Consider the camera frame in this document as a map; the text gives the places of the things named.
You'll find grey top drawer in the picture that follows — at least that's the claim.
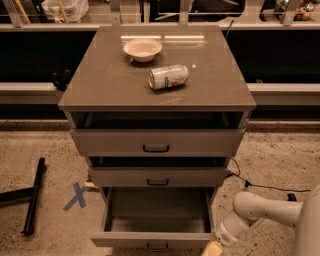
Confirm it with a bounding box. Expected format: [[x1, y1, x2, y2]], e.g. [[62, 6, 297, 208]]
[[71, 112, 244, 157]]

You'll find white green soda can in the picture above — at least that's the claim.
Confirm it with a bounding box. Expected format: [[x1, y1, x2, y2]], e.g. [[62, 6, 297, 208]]
[[149, 64, 189, 90]]

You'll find white ceramic bowl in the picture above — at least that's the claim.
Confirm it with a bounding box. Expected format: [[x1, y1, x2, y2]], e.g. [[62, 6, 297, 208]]
[[123, 38, 162, 62]]

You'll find black clamp on rail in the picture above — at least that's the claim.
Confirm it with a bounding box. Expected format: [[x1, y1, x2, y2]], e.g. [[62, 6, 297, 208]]
[[52, 69, 71, 91]]

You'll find black floor stand right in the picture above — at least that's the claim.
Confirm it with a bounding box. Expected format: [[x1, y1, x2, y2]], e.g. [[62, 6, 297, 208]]
[[288, 193, 297, 202]]

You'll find grey drawer cabinet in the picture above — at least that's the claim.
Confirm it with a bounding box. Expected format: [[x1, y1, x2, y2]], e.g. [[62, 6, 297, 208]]
[[58, 25, 257, 188]]

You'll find grey middle drawer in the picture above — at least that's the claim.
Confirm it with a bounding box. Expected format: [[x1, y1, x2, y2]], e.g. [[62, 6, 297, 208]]
[[88, 157, 228, 187]]

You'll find blue tape cross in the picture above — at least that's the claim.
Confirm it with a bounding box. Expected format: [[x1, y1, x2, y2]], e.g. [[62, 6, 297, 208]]
[[63, 182, 86, 211]]

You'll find white plastic bag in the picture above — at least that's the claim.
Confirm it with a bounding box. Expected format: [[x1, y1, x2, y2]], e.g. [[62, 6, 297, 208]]
[[42, 0, 89, 23]]

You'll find black floor cable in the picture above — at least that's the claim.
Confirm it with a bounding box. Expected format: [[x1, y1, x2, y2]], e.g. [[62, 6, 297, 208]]
[[226, 157, 312, 194]]

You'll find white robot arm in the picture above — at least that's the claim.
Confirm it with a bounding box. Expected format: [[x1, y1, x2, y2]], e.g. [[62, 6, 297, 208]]
[[201, 185, 320, 256]]

